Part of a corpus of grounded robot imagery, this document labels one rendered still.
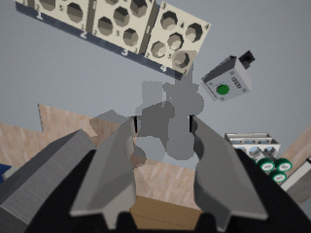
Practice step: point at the beige bucket adapter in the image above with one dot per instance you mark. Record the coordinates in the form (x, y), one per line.
(123, 32)
(70, 12)
(182, 54)
(29, 3)

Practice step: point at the grey bench mat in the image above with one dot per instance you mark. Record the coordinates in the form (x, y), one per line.
(41, 64)

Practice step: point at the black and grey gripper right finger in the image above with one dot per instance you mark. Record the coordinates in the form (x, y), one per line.
(231, 186)

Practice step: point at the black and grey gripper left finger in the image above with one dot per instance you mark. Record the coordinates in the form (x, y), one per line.
(92, 195)

